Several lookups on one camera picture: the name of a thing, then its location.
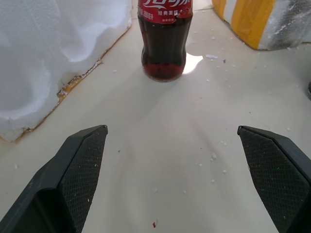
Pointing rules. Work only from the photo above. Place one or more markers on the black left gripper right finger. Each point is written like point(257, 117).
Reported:
point(274, 174)

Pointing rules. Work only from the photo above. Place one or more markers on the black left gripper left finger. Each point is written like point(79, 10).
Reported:
point(73, 179)

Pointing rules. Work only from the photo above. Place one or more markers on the white foam block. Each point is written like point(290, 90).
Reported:
point(48, 55)

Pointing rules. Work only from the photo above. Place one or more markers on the red label cola bottle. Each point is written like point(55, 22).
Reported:
point(165, 46)

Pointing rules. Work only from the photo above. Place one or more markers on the dark round object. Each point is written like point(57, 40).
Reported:
point(309, 90)

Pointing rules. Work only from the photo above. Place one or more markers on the yellow white wrapped package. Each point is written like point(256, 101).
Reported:
point(262, 21)

